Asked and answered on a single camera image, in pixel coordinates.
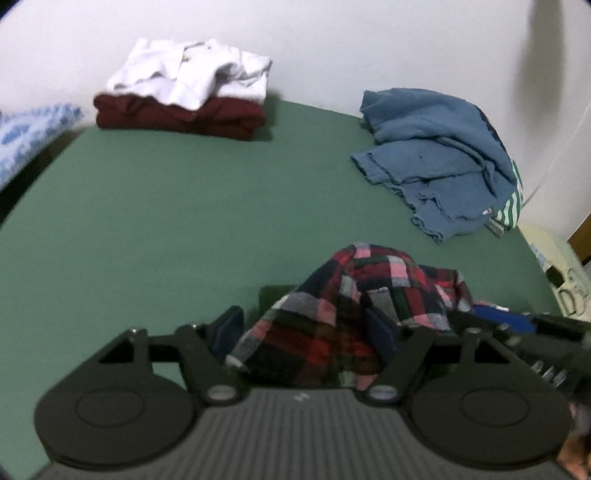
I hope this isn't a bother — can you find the blue knit sweater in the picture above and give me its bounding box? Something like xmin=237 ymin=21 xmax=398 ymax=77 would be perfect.
xmin=349 ymin=87 xmax=519 ymax=246

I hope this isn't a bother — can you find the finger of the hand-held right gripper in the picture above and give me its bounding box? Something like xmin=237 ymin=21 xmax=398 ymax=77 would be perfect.
xmin=445 ymin=304 xmax=537 ymax=336

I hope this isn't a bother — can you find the person's right hand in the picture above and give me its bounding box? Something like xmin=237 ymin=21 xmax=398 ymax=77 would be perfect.
xmin=556 ymin=401 xmax=591 ymax=480

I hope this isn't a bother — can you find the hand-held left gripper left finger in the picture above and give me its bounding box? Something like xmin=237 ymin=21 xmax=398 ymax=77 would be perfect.
xmin=98 ymin=305 xmax=246 ymax=408

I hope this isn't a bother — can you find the maroon folded garment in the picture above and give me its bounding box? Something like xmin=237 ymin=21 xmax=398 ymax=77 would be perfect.
xmin=93 ymin=93 xmax=269 ymax=142

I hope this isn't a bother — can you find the green table cover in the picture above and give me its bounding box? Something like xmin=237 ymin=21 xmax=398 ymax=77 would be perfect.
xmin=0 ymin=98 xmax=563 ymax=480

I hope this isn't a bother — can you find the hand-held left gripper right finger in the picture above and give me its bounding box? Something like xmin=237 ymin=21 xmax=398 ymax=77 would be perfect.
xmin=365 ymin=307 xmax=523 ymax=408

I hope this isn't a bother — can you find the red plaid shirt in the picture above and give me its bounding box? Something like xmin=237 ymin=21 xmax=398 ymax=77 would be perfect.
xmin=225 ymin=243 xmax=477 ymax=389

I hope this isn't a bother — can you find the blue white checkered cloth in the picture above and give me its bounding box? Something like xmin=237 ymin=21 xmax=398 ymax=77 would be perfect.
xmin=0 ymin=103 xmax=87 ymax=191

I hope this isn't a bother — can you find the green white striped garment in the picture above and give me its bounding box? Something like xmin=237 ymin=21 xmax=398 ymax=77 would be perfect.
xmin=484 ymin=158 xmax=526 ymax=239

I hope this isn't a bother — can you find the wooden frame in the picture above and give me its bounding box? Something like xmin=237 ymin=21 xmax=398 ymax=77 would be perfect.
xmin=567 ymin=215 xmax=591 ymax=265

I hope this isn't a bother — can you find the cream fabric bag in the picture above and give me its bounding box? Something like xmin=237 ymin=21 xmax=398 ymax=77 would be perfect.
xmin=518 ymin=223 xmax=591 ymax=322

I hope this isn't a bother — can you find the white shirt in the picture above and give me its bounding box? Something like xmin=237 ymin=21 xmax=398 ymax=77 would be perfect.
xmin=105 ymin=38 xmax=273 ymax=112

